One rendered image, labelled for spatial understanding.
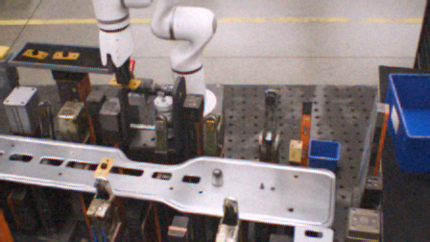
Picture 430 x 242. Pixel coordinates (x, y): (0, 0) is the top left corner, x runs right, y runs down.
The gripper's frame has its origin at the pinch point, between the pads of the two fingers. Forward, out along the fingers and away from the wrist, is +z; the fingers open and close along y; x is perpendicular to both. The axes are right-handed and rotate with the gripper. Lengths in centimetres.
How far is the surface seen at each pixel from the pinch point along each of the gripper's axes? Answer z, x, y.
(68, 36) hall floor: 129, -175, -208
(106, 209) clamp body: 25.5, 3.2, 24.9
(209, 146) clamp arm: 29.2, 18.8, -10.5
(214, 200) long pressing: 30.3, 27.3, 9.1
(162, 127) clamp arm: 22.5, 5.4, -7.7
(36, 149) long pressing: 29.2, -32.2, 5.8
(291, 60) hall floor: 132, -5, -222
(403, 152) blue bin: 22, 74, -15
